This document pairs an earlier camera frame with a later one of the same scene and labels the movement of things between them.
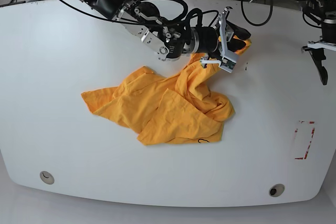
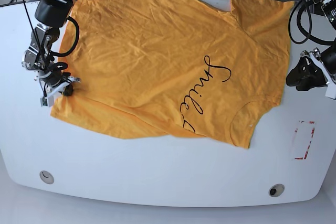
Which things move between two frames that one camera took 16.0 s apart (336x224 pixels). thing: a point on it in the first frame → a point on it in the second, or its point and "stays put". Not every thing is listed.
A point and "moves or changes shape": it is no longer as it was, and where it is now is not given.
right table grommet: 276,190 stays put
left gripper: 224,52 → 56,81
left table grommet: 46,177 stays put
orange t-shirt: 184,107 moves or changes shape
